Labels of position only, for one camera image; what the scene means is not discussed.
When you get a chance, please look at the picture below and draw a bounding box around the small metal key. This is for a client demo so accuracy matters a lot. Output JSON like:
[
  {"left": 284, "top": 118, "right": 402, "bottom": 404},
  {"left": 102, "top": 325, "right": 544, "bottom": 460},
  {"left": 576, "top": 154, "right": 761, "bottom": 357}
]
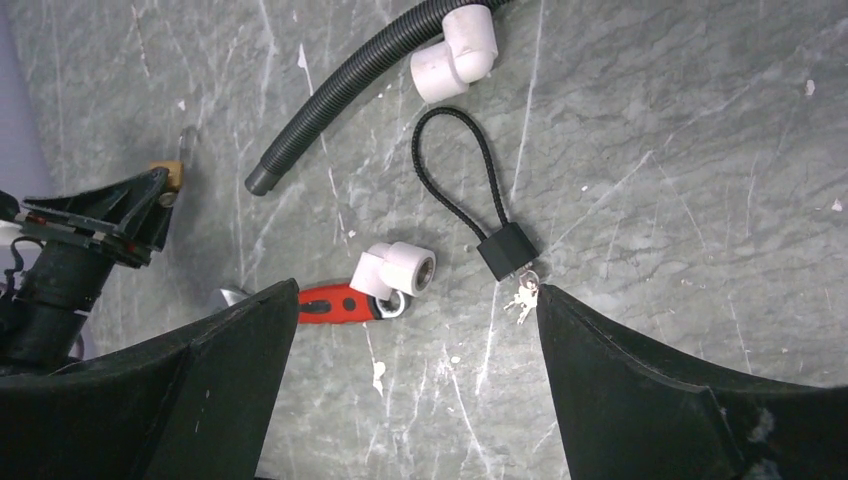
[{"left": 503, "top": 269, "right": 541, "bottom": 325}]

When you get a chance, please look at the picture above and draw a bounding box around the white pipe elbow near hose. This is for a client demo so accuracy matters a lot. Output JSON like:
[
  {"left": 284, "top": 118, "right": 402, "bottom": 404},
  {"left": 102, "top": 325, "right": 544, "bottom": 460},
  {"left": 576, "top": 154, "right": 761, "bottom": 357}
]
[{"left": 410, "top": 4, "right": 498, "bottom": 104}]

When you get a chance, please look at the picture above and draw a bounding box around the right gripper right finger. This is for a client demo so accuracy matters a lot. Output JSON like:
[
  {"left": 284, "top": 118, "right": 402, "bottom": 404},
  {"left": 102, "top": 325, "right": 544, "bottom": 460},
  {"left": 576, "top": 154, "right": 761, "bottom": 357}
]
[{"left": 537, "top": 285, "right": 847, "bottom": 479}]

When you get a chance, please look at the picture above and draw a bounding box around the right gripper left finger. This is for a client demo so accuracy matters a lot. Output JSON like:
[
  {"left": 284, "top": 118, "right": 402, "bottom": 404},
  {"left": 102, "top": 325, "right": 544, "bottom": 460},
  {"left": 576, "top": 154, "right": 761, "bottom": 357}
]
[{"left": 1, "top": 279, "right": 299, "bottom": 479}]

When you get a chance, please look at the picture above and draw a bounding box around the red handled adjustable wrench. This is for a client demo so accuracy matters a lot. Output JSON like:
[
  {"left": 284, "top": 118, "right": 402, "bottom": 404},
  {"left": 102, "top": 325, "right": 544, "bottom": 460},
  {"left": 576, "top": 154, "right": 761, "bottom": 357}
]
[{"left": 211, "top": 283, "right": 411, "bottom": 327}]

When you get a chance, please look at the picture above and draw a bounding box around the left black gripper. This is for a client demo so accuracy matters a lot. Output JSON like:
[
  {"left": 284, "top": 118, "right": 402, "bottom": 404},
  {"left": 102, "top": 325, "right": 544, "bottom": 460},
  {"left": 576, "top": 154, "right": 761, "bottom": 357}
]
[{"left": 1, "top": 167, "right": 174, "bottom": 269}]

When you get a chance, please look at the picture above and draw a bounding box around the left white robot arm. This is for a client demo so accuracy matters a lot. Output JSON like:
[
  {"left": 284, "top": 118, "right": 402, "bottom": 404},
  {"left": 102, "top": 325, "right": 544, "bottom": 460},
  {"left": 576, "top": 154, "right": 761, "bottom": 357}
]
[{"left": 1, "top": 161, "right": 184, "bottom": 376}]

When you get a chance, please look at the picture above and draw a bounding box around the black corrugated hose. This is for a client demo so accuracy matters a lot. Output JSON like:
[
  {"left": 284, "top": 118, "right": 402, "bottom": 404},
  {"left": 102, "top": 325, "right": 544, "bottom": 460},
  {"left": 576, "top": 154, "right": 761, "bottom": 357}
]
[{"left": 245, "top": 0, "right": 515, "bottom": 197}]

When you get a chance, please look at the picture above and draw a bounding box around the white pipe elbow near wrench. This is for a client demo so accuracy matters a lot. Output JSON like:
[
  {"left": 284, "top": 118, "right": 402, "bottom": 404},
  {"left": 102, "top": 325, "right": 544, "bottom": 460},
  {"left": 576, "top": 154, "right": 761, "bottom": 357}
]
[{"left": 350, "top": 242, "right": 436, "bottom": 300}]

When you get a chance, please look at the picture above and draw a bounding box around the black cable padlock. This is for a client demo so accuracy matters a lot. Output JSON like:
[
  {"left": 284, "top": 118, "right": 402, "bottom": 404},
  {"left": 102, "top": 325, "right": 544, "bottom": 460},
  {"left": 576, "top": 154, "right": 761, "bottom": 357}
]
[{"left": 409, "top": 106, "right": 541, "bottom": 289}]

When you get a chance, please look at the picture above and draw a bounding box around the brass padlock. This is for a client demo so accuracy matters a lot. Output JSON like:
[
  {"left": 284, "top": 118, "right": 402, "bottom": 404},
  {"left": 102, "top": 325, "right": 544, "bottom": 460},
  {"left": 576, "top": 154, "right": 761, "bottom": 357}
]
[{"left": 149, "top": 126, "right": 199, "bottom": 193}]

